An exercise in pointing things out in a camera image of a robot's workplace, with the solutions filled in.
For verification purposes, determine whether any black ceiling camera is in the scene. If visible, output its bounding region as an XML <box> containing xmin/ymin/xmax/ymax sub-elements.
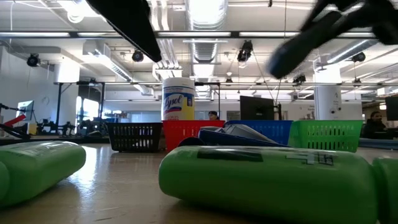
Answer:
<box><xmin>292</xmin><ymin>73</ymin><xmax>307</xmax><ymax>85</ymax></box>
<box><xmin>26</xmin><ymin>53</ymin><xmax>41</xmax><ymax>68</ymax></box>
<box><xmin>352</xmin><ymin>51</ymin><xmax>367</xmax><ymax>63</ymax></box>
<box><xmin>236</xmin><ymin>40</ymin><xmax>254</xmax><ymax>63</ymax></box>
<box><xmin>131</xmin><ymin>49</ymin><xmax>145</xmax><ymax>63</ymax></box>

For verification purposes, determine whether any green plastic basket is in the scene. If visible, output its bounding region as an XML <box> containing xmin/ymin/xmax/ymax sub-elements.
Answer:
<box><xmin>288</xmin><ymin>119</ymin><xmax>364</xmax><ymax>153</ymax></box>

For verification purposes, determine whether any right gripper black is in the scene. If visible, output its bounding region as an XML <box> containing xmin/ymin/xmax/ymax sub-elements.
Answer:
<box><xmin>267</xmin><ymin>0</ymin><xmax>398</xmax><ymax>80</ymax></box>

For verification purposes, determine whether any Lysol wipes canister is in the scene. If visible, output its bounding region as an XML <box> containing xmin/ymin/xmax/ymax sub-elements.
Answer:
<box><xmin>161</xmin><ymin>77</ymin><xmax>196</xmax><ymax>121</ymax></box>

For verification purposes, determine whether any black background rig frame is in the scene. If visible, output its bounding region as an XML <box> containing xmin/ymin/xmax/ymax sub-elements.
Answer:
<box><xmin>53</xmin><ymin>80</ymin><xmax>106</xmax><ymax>129</ymax></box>

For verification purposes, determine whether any black computer monitor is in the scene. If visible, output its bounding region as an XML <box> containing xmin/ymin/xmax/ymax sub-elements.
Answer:
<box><xmin>239</xmin><ymin>95</ymin><xmax>276</xmax><ymax>121</ymax></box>

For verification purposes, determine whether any red plastic basket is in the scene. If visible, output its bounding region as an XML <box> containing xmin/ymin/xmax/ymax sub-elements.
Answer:
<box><xmin>162</xmin><ymin>119</ymin><xmax>226</xmax><ymax>152</ymax></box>

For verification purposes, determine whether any dark monitor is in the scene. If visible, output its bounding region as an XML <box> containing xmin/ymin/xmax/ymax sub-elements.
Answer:
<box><xmin>384</xmin><ymin>95</ymin><xmax>398</xmax><ymax>121</ymax></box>

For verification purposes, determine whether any green travel bottle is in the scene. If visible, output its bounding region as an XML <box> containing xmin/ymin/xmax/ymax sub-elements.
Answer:
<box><xmin>0</xmin><ymin>140</ymin><xmax>87</xmax><ymax>208</ymax></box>
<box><xmin>158</xmin><ymin>145</ymin><xmax>398</xmax><ymax>224</ymax></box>

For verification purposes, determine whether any red bar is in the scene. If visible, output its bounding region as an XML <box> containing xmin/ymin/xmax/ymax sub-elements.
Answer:
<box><xmin>2</xmin><ymin>114</ymin><xmax>27</xmax><ymax>128</ymax></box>

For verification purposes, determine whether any white round pillar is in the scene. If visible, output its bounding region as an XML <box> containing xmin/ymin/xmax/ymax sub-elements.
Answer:
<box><xmin>313</xmin><ymin>63</ymin><xmax>343</xmax><ymax>121</ymax></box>

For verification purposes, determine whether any black metal table frame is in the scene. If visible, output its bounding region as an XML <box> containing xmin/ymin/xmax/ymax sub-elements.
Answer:
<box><xmin>0</xmin><ymin>135</ymin><xmax>110</xmax><ymax>146</ymax></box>

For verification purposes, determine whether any white-framed monitor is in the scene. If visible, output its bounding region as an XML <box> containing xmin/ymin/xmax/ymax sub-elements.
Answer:
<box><xmin>16</xmin><ymin>100</ymin><xmax>35</xmax><ymax>122</ymax></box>

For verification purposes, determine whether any black plastic basket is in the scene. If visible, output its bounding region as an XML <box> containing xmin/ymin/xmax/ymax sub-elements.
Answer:
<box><xmin>105</xmin><ymin>122</ymin><xmax>164</xmax><ymax>153</ymax></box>

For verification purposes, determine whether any blue plastic basket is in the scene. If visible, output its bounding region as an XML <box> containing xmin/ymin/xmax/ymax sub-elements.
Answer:
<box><xmin>224</xmin><ymin>119</ymin><xmax>294</xmax><ymax>146</ymax></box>

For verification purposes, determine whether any silver ventilation duct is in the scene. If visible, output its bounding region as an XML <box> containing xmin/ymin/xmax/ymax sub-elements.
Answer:
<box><xmin>185</xmin><ymin>0</ymin><xmax>228</xmax><ymax>63</ymax></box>

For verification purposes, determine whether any overhead beam with lights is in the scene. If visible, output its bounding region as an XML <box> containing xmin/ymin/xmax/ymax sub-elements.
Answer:
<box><xmin>0</xmin><ymin>30</ymin><xmax>398</xmax><ymax>40</ymax></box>

